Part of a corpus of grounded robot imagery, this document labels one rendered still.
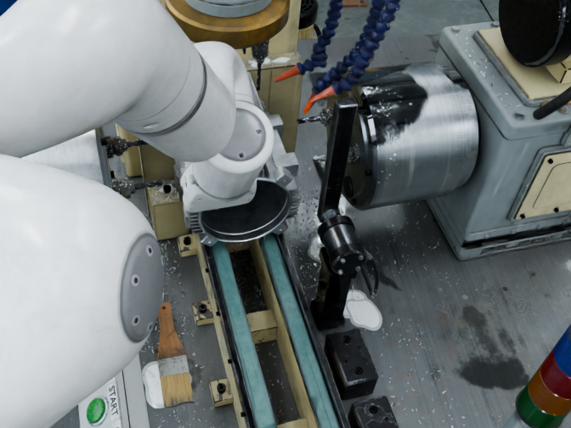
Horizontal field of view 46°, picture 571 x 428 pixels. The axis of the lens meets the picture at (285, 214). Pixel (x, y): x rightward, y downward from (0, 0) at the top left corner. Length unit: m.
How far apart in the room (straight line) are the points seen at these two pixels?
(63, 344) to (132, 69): 0.19
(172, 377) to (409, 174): 0.53
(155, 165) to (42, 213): 0.96
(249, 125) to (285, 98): 0.51
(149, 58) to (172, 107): 0.08
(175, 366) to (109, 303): 0.87
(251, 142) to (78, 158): 0.37
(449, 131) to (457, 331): 0.38
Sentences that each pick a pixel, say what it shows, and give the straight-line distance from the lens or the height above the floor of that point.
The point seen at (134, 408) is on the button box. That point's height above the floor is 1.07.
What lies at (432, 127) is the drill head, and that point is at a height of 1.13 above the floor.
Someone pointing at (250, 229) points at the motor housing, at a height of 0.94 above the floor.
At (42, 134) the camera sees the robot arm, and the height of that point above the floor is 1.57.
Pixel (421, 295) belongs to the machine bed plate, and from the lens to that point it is 1.33.
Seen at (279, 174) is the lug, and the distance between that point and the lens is 1.09.
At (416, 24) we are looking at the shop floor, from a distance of 3.53.
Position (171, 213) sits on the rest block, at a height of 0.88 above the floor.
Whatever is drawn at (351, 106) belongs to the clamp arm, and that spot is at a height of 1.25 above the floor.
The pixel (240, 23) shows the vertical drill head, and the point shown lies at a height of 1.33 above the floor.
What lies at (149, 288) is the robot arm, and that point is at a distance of 0.36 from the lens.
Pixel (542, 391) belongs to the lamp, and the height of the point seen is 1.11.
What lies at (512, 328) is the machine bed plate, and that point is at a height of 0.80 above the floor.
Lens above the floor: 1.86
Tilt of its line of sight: 49 degrees down
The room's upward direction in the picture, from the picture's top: 6 degrees clockwise
